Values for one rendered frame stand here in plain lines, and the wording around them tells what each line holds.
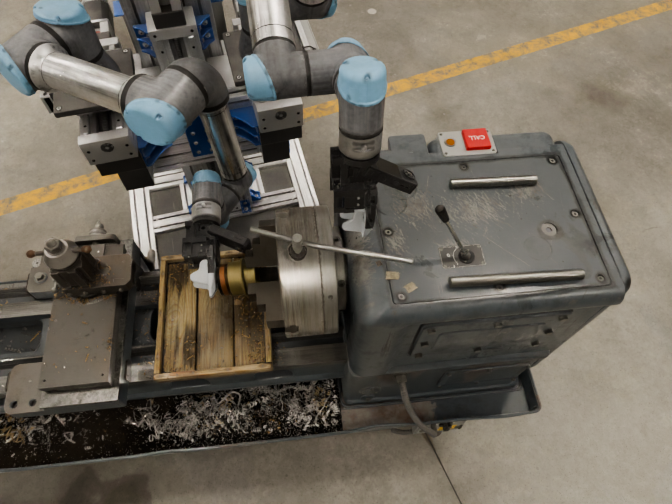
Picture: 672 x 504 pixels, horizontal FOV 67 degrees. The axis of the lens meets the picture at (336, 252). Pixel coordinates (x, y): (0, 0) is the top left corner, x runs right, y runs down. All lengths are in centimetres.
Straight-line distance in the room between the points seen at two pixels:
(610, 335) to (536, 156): 149
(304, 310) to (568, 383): 162
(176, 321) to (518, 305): 88
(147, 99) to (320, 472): 157
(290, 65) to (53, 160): 242
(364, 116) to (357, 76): 6
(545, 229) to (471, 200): 17
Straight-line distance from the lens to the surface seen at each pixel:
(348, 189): 91
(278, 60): 90
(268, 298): 120
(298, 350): 140
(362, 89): 80
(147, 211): 250
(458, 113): 319
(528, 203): 123
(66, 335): 145
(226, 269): 124
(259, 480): 221
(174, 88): 118
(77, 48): 153
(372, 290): 105
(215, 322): 143
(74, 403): 143
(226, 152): 140
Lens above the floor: 219
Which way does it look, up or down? 61 degrees down
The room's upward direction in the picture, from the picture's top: 3 degrees clockwise
